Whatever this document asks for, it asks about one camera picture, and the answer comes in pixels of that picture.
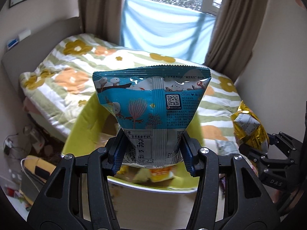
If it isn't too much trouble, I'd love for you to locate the blue pack on headboard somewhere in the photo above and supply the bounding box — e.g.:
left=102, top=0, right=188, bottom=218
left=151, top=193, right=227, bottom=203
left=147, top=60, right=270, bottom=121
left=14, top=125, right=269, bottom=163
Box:
left=6, top=38, right=19, bottom=51

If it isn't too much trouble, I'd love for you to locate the floral striped quilt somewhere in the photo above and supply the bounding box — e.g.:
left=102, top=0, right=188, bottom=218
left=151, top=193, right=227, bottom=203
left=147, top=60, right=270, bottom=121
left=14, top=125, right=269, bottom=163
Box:
left=19, top=34, right=241, bottom=143

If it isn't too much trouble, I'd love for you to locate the yellow-green cardboard box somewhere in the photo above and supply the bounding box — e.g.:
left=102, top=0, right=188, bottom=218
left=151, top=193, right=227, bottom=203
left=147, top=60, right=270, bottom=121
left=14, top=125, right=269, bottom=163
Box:
left=62, top=94, right=199, bottom=193

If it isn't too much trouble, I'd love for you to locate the grey printed snack bag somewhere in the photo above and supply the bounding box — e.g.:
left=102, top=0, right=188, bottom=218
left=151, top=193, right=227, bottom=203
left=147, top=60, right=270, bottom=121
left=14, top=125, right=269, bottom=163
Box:
left=215, top=140, right=239, bottom=156

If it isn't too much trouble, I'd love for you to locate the brown right curtain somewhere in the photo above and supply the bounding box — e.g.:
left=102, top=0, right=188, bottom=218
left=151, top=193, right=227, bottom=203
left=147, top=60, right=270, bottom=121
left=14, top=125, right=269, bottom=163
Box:
left=205, top=0, right=268, bottom=81

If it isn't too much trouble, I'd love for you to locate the brown left curtain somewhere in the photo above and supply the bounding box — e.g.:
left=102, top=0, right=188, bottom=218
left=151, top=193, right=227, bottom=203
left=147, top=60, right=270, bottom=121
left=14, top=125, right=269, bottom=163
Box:
left=78, top=0, right=125, bottom=45

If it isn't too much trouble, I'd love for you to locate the light blue window cloth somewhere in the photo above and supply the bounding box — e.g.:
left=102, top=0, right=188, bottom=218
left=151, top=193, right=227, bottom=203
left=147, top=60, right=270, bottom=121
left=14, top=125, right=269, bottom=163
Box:
left=120, top=0, right=216, bottom=64

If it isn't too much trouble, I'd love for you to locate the gold yellow snack bag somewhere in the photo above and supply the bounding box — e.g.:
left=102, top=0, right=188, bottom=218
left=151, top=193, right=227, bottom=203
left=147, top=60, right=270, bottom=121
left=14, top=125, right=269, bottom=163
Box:
left=230, top=101, right=269, bottom=154

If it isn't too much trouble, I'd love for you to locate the brown curtain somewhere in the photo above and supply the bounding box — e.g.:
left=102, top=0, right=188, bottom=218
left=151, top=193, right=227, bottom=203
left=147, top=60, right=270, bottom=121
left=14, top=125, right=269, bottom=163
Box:
left=205, top=0, right=268, bottom=81
left=78, top=0, right=125, bottom=45

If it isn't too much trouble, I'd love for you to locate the grey bed headboard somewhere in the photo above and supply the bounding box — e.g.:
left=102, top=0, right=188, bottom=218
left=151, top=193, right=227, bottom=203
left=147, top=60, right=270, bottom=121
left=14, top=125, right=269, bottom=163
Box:
left=1, top=17, right=81, bottom=100

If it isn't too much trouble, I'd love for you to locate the blue illustrated snack bag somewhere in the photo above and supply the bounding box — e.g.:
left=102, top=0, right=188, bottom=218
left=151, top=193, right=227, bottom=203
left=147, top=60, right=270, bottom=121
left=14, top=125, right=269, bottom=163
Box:
left=93, top=65, right=211, bottom=169

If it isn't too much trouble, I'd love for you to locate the orange noodle snack bag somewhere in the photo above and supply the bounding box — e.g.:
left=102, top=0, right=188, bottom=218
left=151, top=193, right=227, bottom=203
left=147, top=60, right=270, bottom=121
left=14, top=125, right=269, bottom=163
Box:
left=134, top=166, right=177, bottom=183

